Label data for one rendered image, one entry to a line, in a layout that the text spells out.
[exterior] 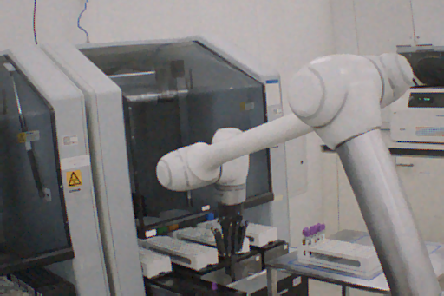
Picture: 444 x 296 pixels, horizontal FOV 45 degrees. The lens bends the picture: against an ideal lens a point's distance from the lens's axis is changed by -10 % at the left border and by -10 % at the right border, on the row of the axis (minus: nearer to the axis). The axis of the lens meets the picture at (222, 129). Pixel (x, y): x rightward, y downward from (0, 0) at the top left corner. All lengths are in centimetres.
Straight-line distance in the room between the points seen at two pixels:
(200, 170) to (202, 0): 210
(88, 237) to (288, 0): 273
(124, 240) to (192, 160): 43
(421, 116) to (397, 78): 255
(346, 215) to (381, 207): 314
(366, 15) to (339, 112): 322
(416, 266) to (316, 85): 40
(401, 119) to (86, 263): 261
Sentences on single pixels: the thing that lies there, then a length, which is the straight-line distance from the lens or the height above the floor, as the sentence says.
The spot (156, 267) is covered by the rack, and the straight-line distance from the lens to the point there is 190.
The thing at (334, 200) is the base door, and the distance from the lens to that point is 426.
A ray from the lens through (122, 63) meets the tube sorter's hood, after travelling 200.
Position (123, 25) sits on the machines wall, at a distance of 311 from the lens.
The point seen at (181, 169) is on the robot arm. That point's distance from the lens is 149.
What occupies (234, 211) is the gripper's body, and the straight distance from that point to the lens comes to 166.
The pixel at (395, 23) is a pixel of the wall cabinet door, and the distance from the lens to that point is 414.
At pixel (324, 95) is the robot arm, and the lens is 106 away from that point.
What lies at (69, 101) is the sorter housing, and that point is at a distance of 166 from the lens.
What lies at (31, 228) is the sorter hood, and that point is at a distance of 162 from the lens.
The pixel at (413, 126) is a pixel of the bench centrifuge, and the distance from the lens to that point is 380.
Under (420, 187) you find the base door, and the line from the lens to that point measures 384.
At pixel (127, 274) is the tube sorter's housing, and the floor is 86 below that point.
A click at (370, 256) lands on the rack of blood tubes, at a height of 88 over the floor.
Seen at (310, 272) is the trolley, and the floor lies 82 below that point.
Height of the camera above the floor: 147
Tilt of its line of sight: 6 degrees down
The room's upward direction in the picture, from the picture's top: 5 degrees counter-clockwise
